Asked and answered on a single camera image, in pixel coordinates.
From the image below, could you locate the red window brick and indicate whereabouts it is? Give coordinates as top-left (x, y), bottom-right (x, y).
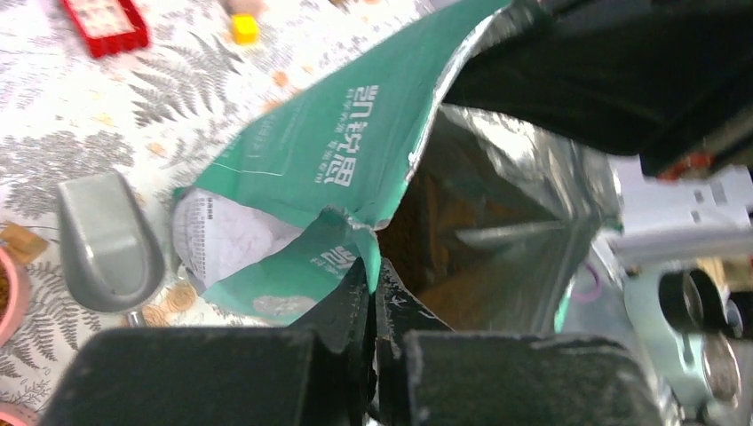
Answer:
top-left (59, 0), bottom-right (151, 59)

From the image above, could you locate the pink pet bowl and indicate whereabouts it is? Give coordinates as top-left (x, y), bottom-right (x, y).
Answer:
top-left (0, 402), bottom-right (39, 426)
top-left (1, 248), bottom-right (31, 346)

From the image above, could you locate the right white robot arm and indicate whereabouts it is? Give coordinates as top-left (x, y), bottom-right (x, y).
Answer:
top-left (446, 1), bottom-right (752, 425)

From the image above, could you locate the green pet food bag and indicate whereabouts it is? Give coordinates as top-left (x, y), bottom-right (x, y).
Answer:
top-left (172, 1), bottom-right (620, 333)

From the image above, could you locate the far pink pet bowl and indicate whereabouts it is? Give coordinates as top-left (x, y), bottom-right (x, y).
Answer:
top-left (1, 248), bottom-right (31, 346)

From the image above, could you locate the metal food scoop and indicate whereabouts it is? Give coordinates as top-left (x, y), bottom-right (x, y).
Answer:
top-left (56, 172), bottom-right (165, 327)

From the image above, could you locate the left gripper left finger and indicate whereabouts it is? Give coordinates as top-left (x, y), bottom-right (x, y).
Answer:
top-left (41, 260), bottom-right (373, 425)

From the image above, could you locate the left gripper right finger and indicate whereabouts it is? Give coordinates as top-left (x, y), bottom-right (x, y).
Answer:
top-left (374, 261), bottom-right (665, 425)

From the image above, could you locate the near pink pet bowl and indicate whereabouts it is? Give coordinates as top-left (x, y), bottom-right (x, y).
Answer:
top-left (0, 402), bottom-right (39, 426)

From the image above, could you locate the yellow cube block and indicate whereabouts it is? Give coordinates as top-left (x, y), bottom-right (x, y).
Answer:
top-left (230, 13), bottom-right (259, 45)

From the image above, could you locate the floral table mat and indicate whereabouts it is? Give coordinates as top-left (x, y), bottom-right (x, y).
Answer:
top-left (0, 0), bottom-right (460, 413)

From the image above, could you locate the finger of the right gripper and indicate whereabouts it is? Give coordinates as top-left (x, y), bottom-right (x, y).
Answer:
top-left (445, 1), bottom-right (752, 177)

